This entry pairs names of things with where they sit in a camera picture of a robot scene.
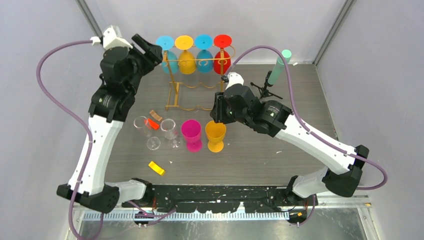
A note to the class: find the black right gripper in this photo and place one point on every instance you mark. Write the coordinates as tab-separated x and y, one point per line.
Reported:
214	113

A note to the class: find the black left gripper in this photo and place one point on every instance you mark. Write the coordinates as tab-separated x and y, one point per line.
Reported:
151	60

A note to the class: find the yellow wine glass front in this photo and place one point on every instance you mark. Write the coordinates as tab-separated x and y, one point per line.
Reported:
215	133

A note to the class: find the yellow wine glass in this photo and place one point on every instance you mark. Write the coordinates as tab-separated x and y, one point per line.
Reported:
215	133
186	60

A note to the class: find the blue wine glass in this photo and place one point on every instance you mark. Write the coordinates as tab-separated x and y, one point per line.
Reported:
167	43
204	63

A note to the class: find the pink wine glass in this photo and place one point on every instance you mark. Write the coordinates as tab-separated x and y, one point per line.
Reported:
191	130

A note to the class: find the clear wine glass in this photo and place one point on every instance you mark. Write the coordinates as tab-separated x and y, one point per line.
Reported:
142	124
170	131

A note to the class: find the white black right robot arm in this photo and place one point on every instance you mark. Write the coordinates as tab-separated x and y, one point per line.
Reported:
342	172

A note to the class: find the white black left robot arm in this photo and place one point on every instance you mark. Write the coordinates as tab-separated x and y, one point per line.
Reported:
122	68

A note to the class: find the yellow wine glass back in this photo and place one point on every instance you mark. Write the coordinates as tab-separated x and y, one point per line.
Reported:
186	60

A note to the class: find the red wine glass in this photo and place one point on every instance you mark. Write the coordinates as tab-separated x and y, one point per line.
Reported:
222	59

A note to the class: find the small black tripod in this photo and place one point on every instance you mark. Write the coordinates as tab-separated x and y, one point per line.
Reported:
264	92

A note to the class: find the tan wooden block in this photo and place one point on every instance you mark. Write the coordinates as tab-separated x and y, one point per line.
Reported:
155	116

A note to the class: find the orange red block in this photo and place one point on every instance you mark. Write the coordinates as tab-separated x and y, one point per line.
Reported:
154	125

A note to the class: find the yellow block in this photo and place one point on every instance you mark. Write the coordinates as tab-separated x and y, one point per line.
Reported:
156	168

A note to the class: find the gold wire glass rack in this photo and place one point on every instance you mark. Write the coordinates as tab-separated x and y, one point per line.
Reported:
174	90

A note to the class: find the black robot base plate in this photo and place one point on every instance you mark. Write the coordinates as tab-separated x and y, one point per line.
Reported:
220	199

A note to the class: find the aluminium frame rail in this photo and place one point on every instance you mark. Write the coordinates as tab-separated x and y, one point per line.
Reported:
240	214

